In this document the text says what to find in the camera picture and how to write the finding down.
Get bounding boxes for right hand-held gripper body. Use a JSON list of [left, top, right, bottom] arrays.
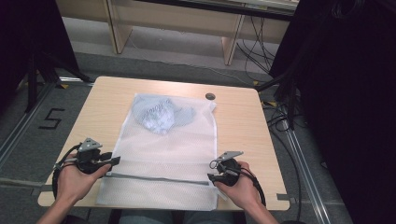
[[208, 150, 245, 188]]

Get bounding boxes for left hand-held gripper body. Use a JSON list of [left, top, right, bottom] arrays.
[[75, 137, 106, 175]]

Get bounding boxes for white mesh laundry bag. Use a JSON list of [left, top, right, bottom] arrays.
[[95, 92, 219, 212]]

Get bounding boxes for person's right hand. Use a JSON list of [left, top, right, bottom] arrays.
[[214, 161, 263, 210]]

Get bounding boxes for person's left hand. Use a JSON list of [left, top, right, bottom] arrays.
[[55, 152, 112, 203]]

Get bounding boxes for light wooden table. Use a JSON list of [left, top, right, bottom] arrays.
[[37, 76, 290, 212]]

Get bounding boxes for person's legs in jeans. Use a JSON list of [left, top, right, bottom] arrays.
[[119, 209, 235, 224]]

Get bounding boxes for grey tape strip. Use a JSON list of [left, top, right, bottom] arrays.
[[276, 192, 297, 204]]

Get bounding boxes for light blue printed garment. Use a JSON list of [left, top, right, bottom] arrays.
[[132, 94, 197, 135]]

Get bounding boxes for black tripod stand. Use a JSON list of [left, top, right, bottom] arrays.
[[23, 50, 95, 114], [254, 59, 304, 131]]

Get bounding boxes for black curtain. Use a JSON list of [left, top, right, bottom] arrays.
[[0, 0, 80, 110], [269, 0, 396, 224]]

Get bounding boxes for long wooden desk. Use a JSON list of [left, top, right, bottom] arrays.
[[55, 0, 301, 66]]

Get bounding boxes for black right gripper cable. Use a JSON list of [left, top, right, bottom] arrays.
[[232, 167, 267, 207]]

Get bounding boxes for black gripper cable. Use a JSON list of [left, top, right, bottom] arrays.
[[51, 143, 82, 200], [232, 167, 267, 207]]

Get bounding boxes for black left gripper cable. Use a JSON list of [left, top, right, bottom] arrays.
[[51, 143, 82, 200]]

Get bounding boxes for black cables by rail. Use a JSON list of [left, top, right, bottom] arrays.
[[262, 102, 304, 222]]

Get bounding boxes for metal floor rail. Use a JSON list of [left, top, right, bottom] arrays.
[[279, 118, 332, 224], [0, 79, 57, 171]]

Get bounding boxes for bundle of black floor cables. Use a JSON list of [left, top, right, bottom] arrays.
[[235, 14, 278, 83]]

